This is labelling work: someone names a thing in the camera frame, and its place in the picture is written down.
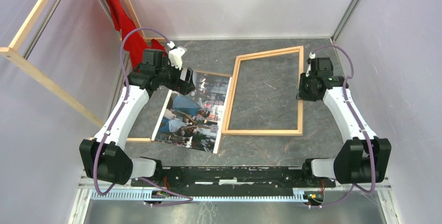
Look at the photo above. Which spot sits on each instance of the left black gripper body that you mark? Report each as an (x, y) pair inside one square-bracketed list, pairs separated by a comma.
[(169, 77)]

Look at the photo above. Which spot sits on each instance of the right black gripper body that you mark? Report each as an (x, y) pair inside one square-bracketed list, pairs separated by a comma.
[(305, 91)]

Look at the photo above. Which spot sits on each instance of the large printed photo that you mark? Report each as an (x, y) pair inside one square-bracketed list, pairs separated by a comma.
[(195, 120)]

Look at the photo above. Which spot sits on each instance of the light wooden picture frame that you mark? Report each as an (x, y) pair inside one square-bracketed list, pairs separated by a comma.
[(261, 98)]

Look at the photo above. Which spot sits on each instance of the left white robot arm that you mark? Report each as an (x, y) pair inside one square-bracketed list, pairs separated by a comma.
[(103, 156)]

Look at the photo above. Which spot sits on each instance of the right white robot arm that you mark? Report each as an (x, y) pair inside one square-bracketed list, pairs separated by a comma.
[(364, 156)]

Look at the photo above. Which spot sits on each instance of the red cloth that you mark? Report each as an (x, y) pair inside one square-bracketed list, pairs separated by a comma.
[(135, 45)]

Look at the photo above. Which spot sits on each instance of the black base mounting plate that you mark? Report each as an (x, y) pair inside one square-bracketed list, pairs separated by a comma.
[(238, 181)]

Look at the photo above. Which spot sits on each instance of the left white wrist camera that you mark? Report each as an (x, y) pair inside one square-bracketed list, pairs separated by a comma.
[(175, 54)]

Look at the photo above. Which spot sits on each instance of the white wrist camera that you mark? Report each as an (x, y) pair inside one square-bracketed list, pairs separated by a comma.
[(312, 69), (175, 54)]

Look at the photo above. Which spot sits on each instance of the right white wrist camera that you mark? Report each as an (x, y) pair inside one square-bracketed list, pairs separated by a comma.
[(312, 69)]

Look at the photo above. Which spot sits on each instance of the white slotted cable duct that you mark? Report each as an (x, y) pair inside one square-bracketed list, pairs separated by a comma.
[(147, 195)]

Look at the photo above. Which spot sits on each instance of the large wooden rack frame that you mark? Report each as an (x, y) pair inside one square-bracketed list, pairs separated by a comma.
[(79, 51)]

